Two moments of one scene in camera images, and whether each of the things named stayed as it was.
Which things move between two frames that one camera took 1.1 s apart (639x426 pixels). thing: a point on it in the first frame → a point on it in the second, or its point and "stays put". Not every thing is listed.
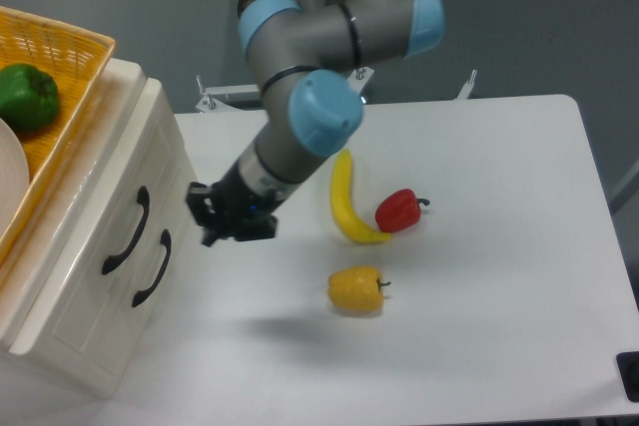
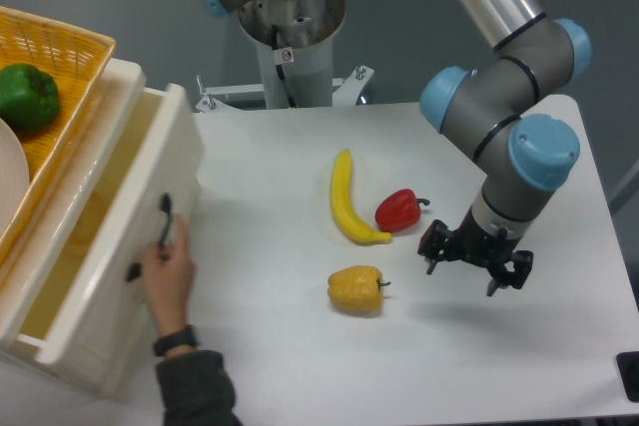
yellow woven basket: (76, 59) stays put
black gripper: (239, 211) → (475, 246)
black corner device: (628, 366) stays put
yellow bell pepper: (356, 288) stays put
